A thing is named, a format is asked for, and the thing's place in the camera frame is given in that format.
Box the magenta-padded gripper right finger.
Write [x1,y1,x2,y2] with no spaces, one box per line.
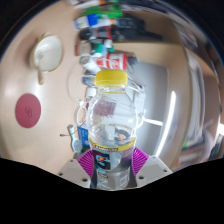
[129,147,173,188]

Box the cream mug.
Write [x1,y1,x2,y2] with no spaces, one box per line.
[30,34,64,85]

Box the red and white canister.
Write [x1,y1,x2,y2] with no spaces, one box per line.
[96,53,129,71]

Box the light blue hairbrush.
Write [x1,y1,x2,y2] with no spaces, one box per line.
[67,124,83,154]

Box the flat round red coaster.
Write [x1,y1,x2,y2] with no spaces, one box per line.
[14,93,42,129]

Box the clear yellow-capped drink bottle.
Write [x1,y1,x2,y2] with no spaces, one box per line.
[86,69,138,191]

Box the green packet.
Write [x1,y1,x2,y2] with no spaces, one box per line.
[81,6,123,18]

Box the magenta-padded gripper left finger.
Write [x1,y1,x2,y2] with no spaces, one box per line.
[58,149,98,189]

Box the white bottle with blue cap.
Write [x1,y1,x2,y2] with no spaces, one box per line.
[73,14,111,29]

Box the under-shelf light bar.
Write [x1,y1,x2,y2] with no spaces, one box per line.
[156,90,177,158]

